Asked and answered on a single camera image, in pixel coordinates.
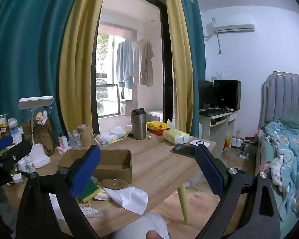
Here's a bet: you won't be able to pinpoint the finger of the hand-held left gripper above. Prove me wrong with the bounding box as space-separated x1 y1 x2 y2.
0 135 14 153
0 139 32 165

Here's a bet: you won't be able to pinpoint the white air conditioner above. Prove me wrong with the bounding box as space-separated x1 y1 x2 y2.
206 22 255 36

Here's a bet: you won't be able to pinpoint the black cables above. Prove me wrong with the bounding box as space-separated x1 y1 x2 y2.
33 119 63 155

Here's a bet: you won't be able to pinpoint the stack of brown paper cups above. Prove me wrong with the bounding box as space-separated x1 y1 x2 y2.
77 124 91 147

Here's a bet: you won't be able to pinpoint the bag of cotton swabs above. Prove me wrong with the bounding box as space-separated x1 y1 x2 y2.
76 199 104 218

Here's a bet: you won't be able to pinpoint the crumpled plastic bag with items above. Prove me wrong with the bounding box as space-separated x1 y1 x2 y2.
7 118 24 136

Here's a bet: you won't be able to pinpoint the white charging pad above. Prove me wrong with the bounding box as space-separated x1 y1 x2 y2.
189 139 211 150

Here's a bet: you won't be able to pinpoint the shallow cardboard box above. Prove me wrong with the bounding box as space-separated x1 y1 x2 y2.
56 149 133 185

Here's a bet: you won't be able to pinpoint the green pillow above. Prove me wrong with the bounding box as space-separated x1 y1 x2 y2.
280 112 299 131

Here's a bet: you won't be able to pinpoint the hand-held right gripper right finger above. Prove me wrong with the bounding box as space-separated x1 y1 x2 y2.
194 144 282 239

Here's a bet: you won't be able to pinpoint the person's right hand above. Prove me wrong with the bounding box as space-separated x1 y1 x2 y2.
146 230 163 239

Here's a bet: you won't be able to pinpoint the grey padded headboard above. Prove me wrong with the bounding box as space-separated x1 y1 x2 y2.
258 71 299 130

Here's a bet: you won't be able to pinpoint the green and yellow sponge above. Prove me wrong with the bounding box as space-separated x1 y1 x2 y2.
78 179 101 203

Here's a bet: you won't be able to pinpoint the black door frame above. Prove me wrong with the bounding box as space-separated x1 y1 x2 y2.
91 0 175 135

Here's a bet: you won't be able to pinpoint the white pill bottle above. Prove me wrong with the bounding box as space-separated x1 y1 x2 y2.
17 159 28 173
25 156 37 174

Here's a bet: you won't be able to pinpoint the hanging light blue towel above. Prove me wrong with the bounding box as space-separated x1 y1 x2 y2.
116 38 135 90

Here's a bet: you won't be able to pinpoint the white computer desk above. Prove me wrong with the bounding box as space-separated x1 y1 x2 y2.
199 111 239 158

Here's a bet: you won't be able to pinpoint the white plastic bag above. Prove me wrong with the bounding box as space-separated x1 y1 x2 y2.
113 213 170 239

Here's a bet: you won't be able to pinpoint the clear package of cloths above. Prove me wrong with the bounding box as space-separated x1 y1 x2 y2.
94 125 133 146

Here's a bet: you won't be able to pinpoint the blue printed blanket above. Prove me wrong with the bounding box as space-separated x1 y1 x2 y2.
257 116 299 221

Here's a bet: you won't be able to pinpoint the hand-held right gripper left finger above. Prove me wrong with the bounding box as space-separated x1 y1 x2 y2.
15 144 101 239

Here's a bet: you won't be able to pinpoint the yellow table leg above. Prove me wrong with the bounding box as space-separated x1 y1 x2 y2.
177 184 190 225

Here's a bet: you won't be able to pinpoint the wide yellow curtain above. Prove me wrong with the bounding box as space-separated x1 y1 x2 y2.
58 0 109 136

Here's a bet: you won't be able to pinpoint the clear plastic containers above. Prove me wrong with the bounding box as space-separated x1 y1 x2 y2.
68 130 82 150

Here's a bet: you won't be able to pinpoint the white box under window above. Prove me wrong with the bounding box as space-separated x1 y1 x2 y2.
119 100 133 116

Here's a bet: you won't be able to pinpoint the narrow yellow curtain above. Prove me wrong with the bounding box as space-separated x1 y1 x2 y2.
159 0 193 136

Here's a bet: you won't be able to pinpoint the wide teal curtain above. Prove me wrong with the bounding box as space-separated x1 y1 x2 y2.
0 0 85 152

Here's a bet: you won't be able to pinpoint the black phone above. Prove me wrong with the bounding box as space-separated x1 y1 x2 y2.
171 143 198 159

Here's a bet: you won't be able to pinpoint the orange labelled bottle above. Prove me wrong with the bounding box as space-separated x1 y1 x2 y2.
0 124 11 138

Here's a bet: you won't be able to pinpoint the brown knitted scrubber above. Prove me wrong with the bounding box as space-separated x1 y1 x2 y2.
100 178 129 191

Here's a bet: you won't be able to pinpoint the hanging beige shirt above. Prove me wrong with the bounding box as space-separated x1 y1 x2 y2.
139 38 155 87

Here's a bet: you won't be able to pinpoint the black computer monitor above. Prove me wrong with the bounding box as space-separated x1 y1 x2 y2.
198 80 215 109

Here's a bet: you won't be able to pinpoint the translucent bag under table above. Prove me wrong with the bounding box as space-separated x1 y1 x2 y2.
184 169 205 189

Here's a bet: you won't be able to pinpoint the white desk lamp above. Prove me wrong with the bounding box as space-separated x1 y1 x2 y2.
18 96 55 169

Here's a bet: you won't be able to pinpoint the black keyboard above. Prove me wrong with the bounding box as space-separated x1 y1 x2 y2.
199 108 229 117

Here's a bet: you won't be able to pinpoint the air conditioner cable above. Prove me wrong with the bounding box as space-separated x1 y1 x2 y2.
215 32 224 55

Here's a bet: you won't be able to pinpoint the clear bag of small toys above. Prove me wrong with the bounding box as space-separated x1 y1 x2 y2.
27 106 53 126

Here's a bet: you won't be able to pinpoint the yellow tissue pack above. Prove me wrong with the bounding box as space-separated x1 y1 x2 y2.
163 120 190 145

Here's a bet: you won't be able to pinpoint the tall brown cardboard box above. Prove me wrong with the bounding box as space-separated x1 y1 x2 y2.
20 119 57 155

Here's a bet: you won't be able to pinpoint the white appliance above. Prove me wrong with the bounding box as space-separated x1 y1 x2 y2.
147 110 164 123

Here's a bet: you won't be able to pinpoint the narrow teal curtain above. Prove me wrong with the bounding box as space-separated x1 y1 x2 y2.
176 0 206 138

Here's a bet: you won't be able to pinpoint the steel tumbler with black lid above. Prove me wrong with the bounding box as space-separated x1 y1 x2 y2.
130 108 147 140

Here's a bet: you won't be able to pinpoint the yellow and red snack packet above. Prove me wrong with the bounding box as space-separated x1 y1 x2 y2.
146 121 170 136

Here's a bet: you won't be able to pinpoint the white charger with red light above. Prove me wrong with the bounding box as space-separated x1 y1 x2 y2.
56 135 71 155

